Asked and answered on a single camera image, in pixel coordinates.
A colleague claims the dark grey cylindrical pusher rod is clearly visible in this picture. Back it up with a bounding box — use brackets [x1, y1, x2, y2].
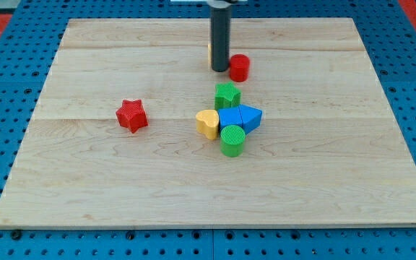
[209, 0, 232, 72]

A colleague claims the yellow hexagon block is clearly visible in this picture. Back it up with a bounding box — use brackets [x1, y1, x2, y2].
[207, 43, 212, 68]

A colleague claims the yellow heart block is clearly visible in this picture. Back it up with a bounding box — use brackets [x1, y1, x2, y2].
[196, 110, 220, 140]

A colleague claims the red cylinder block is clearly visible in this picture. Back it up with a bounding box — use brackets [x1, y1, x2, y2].
[229, 53, 250, 82]

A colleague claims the green star block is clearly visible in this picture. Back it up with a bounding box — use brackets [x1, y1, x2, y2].
[214, 82, 242, 110]

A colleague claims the blue cube block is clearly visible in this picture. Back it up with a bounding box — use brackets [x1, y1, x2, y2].
[218, 106, 243, 131]

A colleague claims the blue triangle block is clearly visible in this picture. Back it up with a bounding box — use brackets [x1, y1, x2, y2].
[239, 105, 262, 134]

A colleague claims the green cylinder block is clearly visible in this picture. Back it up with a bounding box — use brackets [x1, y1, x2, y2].
[220, 125, 246, 157]

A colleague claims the red star block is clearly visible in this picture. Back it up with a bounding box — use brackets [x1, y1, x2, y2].
[116, 100, 148, 134]

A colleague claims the light wooden board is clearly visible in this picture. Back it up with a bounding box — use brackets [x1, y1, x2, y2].
[0, 18, 416, 230]

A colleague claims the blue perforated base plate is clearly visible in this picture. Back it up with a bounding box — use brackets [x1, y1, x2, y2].
[0, 0, 416, 259]

